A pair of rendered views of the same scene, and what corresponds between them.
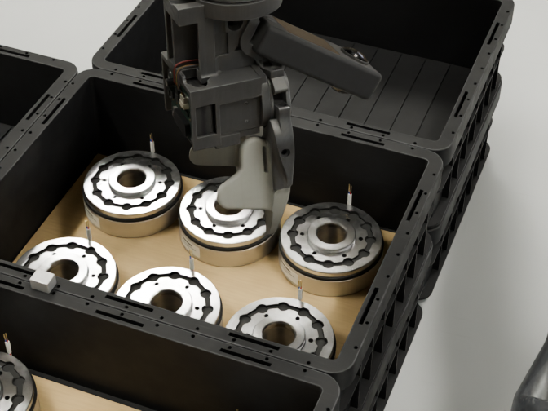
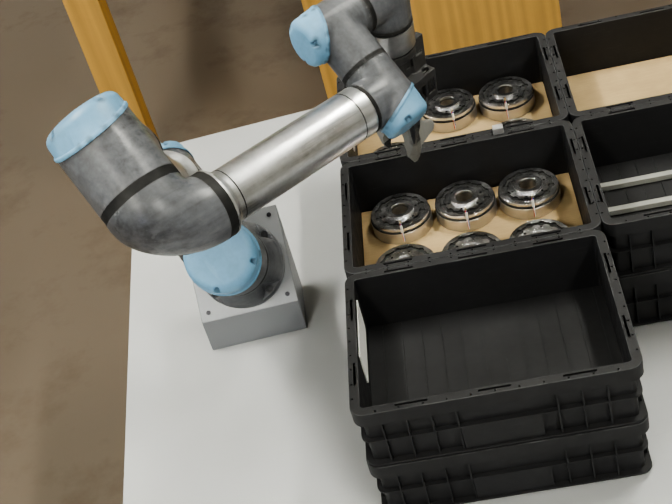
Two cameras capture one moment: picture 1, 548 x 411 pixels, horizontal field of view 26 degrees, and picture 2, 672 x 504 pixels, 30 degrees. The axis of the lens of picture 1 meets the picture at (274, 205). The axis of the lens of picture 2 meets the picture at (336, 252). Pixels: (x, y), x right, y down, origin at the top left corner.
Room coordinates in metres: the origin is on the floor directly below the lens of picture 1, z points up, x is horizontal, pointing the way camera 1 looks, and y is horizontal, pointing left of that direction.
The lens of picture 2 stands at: (2.35, -0.50, 2.16)
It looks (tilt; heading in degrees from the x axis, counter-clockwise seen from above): 38 degrees down; 167
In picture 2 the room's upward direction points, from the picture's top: 16 degrees counter-clockwise
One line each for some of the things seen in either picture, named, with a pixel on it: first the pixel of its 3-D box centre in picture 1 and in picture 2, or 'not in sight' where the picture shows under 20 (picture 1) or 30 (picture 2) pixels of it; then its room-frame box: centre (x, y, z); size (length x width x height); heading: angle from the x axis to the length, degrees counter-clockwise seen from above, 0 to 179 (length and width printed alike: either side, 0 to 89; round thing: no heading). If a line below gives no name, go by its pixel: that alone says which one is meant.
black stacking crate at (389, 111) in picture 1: (308, 75); (489, 348); (1.10, -0.04, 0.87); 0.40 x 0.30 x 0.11; 68
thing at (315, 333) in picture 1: (279, 339); (400, 212); (0.71, 0.00, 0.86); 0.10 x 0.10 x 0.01
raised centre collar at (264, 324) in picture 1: (279, 336); (399, 210); (0.71, 0.00, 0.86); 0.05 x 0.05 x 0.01
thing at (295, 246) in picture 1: (331, 238); (405, 264); (0.84, -0.06, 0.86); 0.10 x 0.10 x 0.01
